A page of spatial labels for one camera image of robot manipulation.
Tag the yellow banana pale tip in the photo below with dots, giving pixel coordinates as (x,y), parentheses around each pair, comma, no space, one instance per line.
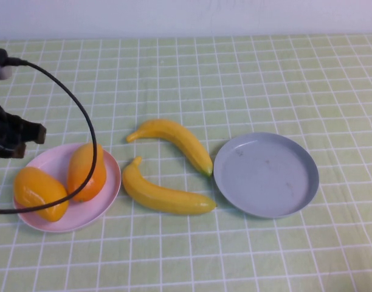
(161,197)

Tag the yellow banana green tip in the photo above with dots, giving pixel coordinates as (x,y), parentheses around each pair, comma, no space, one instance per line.
(180,137)

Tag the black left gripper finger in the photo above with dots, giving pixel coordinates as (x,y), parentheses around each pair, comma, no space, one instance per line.
(18,151)
(32,132)

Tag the yellow mango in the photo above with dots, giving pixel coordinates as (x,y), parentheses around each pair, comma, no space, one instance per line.
(37,188)

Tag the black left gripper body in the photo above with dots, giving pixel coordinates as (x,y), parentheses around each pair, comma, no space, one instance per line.
(0,134)

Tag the orange-tinted mango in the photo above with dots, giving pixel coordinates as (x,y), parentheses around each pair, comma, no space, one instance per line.
(79,173)

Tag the green checked tablecloth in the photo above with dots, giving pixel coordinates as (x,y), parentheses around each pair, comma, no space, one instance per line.
(265,76)

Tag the grey round plate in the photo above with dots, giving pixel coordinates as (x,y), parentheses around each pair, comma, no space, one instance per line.
(265,176)

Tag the pink round plate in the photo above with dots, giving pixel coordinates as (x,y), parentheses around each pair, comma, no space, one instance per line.
(88,213)

